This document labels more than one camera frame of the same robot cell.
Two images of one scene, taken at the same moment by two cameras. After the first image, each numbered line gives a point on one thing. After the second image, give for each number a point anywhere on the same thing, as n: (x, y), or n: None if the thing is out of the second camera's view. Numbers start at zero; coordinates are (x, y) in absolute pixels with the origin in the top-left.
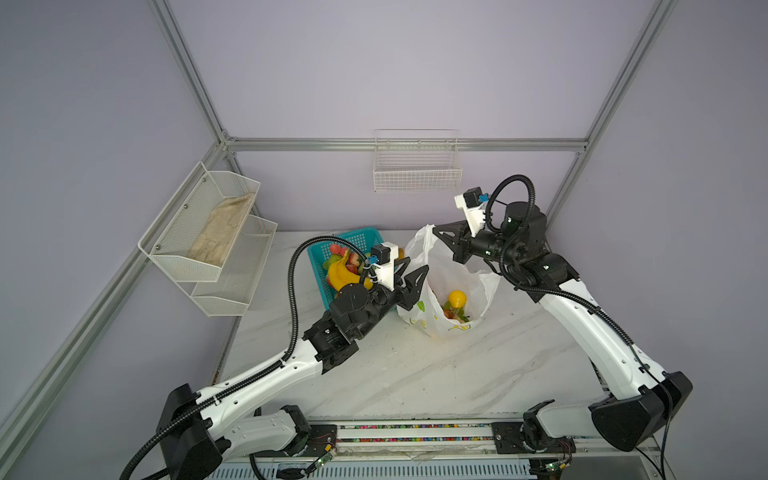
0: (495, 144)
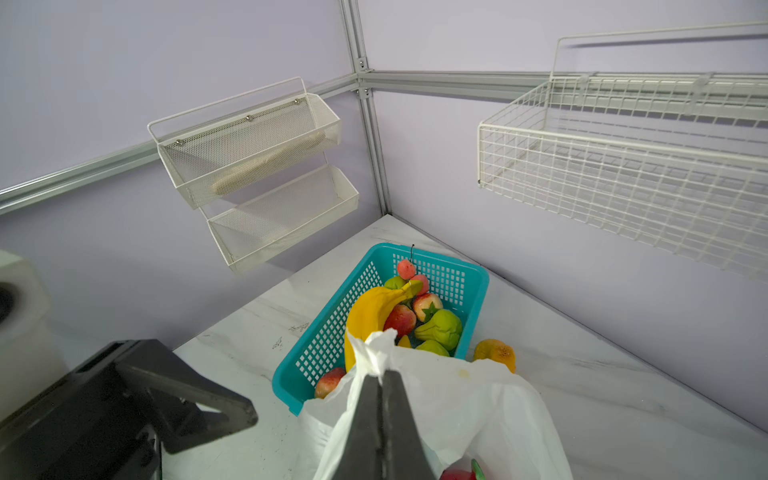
0: (367, 85)
